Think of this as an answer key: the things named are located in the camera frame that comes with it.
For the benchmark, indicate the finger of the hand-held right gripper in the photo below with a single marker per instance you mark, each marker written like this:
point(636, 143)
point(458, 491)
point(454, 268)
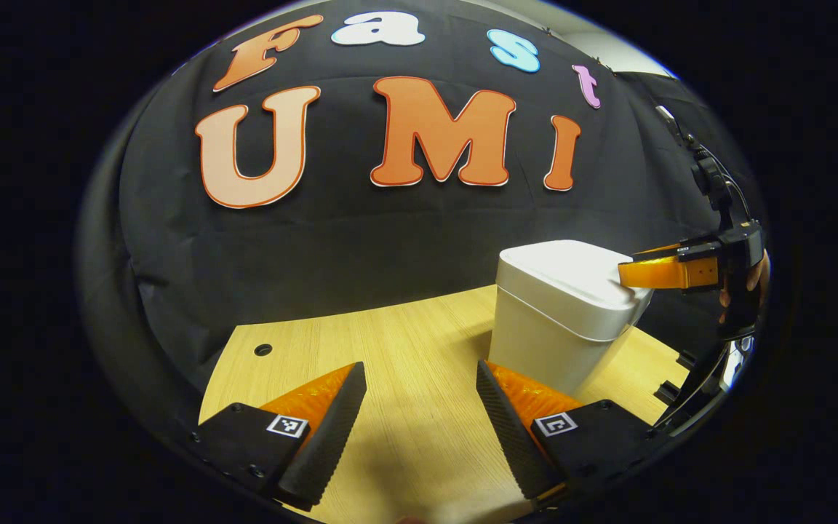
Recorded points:
point(666, 273)
point(695, 250)

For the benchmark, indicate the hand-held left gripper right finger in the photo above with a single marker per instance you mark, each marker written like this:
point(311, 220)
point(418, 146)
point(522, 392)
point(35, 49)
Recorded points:
point(510, 437)

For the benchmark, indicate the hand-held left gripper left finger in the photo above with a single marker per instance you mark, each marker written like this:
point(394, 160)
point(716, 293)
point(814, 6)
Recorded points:
point(332, 437)

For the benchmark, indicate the white desktop garbage bin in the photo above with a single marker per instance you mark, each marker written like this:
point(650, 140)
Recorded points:
point(557, 306)

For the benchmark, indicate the light wooden desktop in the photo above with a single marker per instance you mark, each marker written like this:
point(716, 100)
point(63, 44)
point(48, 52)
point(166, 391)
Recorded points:
point(404, 364)

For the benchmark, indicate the black backdrop cloth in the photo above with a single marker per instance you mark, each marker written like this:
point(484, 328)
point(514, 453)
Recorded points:
point(390, 240)

